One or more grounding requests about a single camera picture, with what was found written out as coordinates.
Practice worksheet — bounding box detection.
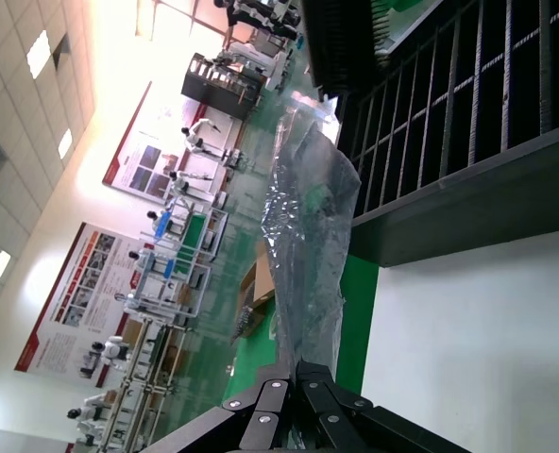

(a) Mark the white rack with green cloth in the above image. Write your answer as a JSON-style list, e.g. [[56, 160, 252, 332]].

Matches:
[[154, 197, 229, 280]]

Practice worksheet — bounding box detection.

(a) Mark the wall poster with photo row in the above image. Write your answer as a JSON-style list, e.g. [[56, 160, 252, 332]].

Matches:
[[13, 220, 144, 389]]

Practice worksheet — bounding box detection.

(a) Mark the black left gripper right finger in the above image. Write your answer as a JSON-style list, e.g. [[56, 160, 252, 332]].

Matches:
[[296, 361, 475, 453]]

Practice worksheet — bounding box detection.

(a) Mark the wall poster with dark photos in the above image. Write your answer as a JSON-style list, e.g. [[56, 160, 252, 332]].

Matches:
[[101, 80, 154, 193]]

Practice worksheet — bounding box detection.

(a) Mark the pile of antistatic bags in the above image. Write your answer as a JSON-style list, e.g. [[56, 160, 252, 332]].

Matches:
[[230, 304, 258, 339]]

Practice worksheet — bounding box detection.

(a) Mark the blue plastic bin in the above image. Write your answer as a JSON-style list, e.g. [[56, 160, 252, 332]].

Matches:
[[153, 210, 176, 238]]

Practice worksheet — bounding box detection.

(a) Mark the pipe frame workbench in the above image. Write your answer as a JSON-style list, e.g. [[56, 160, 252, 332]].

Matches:
[[97, 377, 168, 453], [118, 320, 192, 384]]

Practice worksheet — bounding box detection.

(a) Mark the grey antistatic bag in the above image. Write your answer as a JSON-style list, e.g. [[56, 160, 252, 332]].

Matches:
[[259, 91, 362, 375]]

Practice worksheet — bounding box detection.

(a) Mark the flat-flapped cardboard box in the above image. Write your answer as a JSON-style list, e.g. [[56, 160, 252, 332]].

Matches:
[[238, 239, 277, 339]]

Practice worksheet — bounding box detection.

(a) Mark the black slotted container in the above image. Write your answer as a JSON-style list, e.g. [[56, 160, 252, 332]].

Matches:
[[301, 0, 559, 269]]

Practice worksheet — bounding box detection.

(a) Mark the white frame rack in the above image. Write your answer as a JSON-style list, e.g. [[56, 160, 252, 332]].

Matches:
[[122, 261, 213, 326]]

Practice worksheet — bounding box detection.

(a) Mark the dark display cabinet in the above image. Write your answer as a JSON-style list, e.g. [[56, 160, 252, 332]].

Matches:
[[180, 51, 263, 120]]

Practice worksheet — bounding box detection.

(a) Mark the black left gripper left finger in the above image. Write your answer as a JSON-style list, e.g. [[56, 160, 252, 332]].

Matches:
[[142, 364, 294, 453]]

